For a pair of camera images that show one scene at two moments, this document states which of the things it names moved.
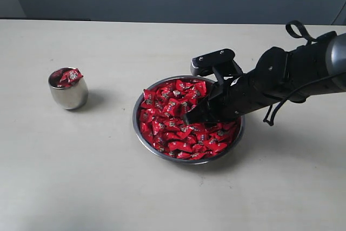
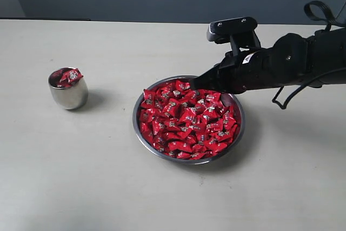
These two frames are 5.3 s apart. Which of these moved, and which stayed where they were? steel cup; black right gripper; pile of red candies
Moved: black right gripper
Stayed: steel cup; pile of red candies
